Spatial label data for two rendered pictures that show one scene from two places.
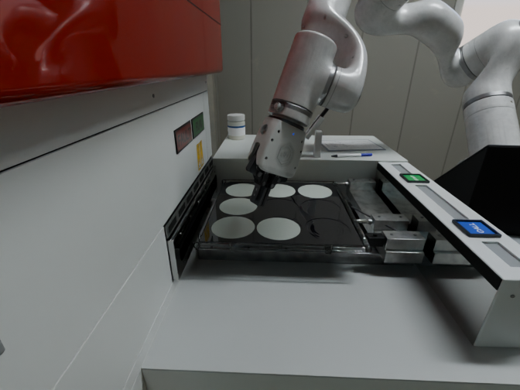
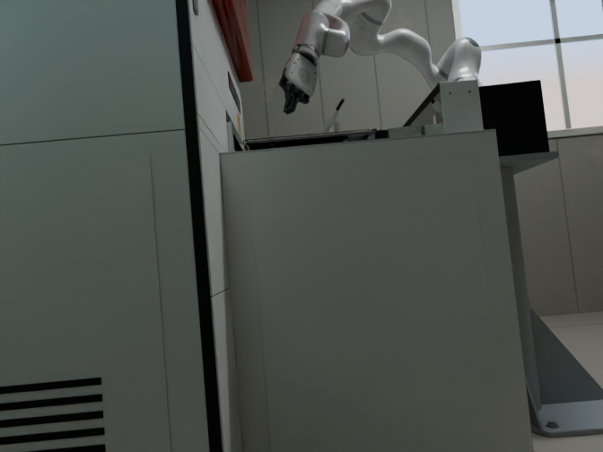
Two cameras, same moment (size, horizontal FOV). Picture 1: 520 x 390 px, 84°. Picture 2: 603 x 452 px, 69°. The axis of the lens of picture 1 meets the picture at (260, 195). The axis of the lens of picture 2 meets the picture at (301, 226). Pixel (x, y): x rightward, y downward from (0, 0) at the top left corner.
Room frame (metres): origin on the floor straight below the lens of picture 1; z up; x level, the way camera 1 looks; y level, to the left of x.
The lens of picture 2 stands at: (-0.69, 0.07, 0.58)
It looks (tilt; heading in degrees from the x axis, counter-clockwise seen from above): 3 degrees up; 357
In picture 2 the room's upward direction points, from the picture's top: 5 degrees counter-clockwise
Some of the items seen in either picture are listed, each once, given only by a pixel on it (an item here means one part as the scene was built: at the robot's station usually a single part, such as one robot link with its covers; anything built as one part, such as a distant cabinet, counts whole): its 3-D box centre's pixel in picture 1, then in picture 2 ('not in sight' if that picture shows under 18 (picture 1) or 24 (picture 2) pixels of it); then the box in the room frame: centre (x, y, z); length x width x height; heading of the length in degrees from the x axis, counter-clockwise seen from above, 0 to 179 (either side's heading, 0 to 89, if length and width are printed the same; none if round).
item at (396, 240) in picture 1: (401, 240); (401, 133); (0.53, -0.31, 0.89); 0.08 x 0.03 x 0.03; 87
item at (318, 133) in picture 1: (313, 136); (332, 128); (0.92, -0.17, 1.03); 0.06 x 0.04 x 0.13; 87
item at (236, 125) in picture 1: (236, 126); not in sight; (1.18, 0.10, 1.01); 0.07 x 0.07 x 0.10
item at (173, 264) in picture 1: (199, 209); (240, 157); (0.68, 0.16, 0.89); 0.44 x 0.02 x 0.10; 177
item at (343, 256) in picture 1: (304, 254); not in sight; (0.56, -0.11, 0.84); 0.50 x 0.02 x 0.03; 87
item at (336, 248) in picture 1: (282, 247); (310, 136); (0.50, -0.05, 0.90); 0.37 x 0.01 x 0.01; 87
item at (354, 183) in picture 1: (360, 183); not in sight; (0.85, -0.32, 0.89); 0.08 x 0.03 x 0.03; 87
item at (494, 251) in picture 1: (430, 225); (428, 138); (0.60, -0.41, 0.89); 0.55 x 0.09 x 0.14; 177
